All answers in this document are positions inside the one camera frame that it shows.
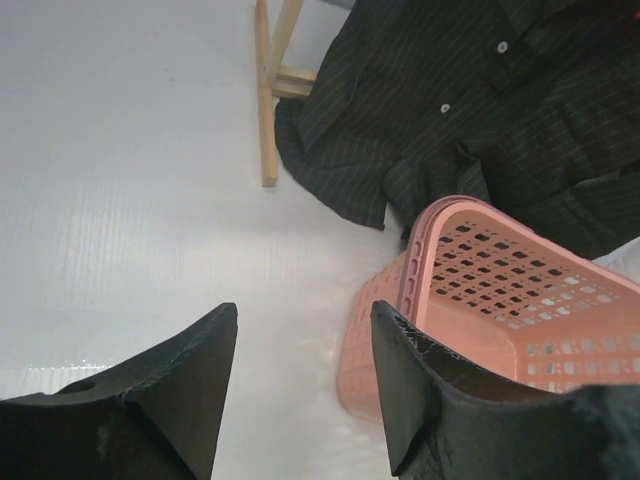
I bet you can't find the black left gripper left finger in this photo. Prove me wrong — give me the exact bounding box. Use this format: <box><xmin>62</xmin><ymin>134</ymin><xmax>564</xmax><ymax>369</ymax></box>
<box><xmin>1</xmin><ymin>303</ymin><xmax>238</xmax><ymax>479</ymax></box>

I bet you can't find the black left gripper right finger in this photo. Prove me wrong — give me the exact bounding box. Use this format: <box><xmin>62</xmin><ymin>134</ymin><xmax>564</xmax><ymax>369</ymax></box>
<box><xmin>371</xmin><ymin>301</ymin><xmax>639</xmax><ymax>480</ymax></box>

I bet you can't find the dark pinstriped shirt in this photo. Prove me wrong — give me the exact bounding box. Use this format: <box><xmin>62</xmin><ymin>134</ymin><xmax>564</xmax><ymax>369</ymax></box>
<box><xmin>275</xmin><ymin>1</ymin><xmax>639</xmax><ymax>259</ymax></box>

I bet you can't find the white shirt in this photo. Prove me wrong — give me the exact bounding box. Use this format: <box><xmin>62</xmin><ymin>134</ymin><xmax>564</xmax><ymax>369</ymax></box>
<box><xmin>575</xmin><ymin>170</ymin><xmax>639</xmax><ymax>283</ymax></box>

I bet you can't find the pink plastic basket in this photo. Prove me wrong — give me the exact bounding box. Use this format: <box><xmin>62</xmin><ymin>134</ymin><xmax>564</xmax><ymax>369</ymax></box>
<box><xmin>336</xmin><ymin>196</ymin><xmax>639</xmax><ymax>421</ymax></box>

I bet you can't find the wooden clothes rack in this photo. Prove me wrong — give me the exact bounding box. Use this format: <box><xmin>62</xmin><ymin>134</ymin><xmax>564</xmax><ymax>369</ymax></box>
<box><xmin>254</xmin><ymin>0</ymin><xmax>317</xmax><ymax>188</ymax></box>

